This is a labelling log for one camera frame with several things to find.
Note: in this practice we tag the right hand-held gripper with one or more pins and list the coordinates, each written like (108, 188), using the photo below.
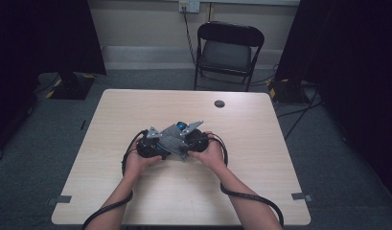
(196, 140)

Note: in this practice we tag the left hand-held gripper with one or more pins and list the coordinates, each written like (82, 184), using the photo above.
(150, 147)

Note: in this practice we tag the blue toy car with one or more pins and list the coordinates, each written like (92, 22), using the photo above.
(182, 126)

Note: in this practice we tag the grey cloth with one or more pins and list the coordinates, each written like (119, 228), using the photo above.
(172, 142)

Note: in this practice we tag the person's left hand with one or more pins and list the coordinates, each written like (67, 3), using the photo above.
(137, 164)

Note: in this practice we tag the person's right hand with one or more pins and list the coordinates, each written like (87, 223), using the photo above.
(212, 156)

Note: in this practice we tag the black folding chair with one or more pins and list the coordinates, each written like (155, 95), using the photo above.
(227, 54)

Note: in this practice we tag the black stand base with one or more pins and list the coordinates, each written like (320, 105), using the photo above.
(288, 92)
(72, 87)

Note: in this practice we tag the grey tape strip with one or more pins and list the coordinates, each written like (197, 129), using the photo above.
(300, 196)
(61, 199)

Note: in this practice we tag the white wall socket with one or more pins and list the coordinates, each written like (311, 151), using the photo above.
(189, 5)

